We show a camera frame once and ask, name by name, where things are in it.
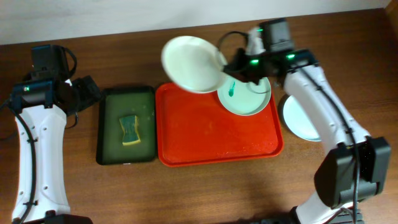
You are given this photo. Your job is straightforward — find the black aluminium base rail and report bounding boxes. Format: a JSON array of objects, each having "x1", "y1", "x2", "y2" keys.
[{"x1": 251, "y1": 208, "x2": 354, "y2": 224}]

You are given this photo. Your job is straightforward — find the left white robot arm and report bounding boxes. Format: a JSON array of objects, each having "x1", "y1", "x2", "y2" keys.
[{"x1": 6, "y1": 76, "x2": 101, "y2": 223}]

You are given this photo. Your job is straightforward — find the yellow green sponge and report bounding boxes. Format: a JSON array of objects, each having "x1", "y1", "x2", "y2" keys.
[{"x1": 119, "y1": 115, "x2": 141, "y2": 146}]

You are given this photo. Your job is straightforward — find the red plastic tray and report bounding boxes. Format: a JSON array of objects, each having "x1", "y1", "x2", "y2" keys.
[{"x1": 155, "y1": 83, "x2": 284, "y2": 167}]

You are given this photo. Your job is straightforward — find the light blue plate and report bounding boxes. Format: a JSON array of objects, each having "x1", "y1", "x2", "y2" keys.
[{"x1": 278, "y1": 95, "x2": 321, "y2": 142}]

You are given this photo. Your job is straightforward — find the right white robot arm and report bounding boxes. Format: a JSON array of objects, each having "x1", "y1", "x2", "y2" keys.
[{"x1": 223, "y1": 48, "x2": 391, "y2": 223}]

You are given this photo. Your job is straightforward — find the mint green plate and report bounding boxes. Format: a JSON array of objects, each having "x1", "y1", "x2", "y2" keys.
[{"x1": 217, "y1": 77, "x2": 272, "y2": 116}]

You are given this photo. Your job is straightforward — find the white plate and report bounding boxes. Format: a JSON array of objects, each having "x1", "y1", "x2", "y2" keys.
[{"x1": 161, "y1": 35, "x2": 227, "y2": 94}]

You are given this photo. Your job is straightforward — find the dark green tray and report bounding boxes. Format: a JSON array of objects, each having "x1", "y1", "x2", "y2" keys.
[{"x1": 96, "y1": 86, "x2": 157, "y2": 166}]

